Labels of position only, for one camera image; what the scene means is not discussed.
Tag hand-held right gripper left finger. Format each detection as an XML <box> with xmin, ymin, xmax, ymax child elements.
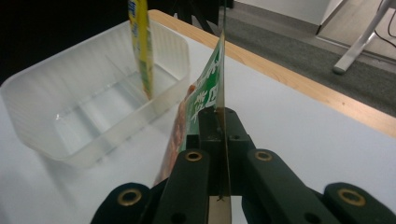
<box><xmin>152</xmin><ymin>106</ymin><xmax>224</xmax><ymax>224</ymax></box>

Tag white desk frame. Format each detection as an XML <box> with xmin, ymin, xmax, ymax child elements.
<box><xmin>332</xmin><ymin>0</ymin><xmax>396</xmax><ymax>76</ymax></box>

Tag black metal stand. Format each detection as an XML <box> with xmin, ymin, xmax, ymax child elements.
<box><xmin>169</xmin><ymin>0</ymin><xmax>235</xmax><ymax>35</ymax></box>

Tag yellow and green snack packet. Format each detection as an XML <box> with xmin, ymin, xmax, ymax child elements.
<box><xmin>126</xmin><ymin>0</ymin><xmax>155</xmax><ymax>101</ymax></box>

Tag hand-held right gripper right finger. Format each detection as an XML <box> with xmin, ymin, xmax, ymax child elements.
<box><xmin>224</xmin><ymin>107</ymin><xmax>341</xmax><ymax>224</ymax></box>

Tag black floor cables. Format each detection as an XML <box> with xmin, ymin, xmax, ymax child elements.
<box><xmin>373</xmin><ymin>0</ymin><xmax>396</xmax><ymax>49</ymax></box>

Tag green and red snack packet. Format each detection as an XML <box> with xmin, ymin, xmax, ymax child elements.
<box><xmin>153</xmin><ymin>30</ymin><xmax>233</xmax><ymax>224</ymax></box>

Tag clear plastic container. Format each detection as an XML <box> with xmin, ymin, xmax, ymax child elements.
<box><xmin>0</xmin><ymin>20</ymin><xmax>191</xmax><ymax>170</ymax></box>

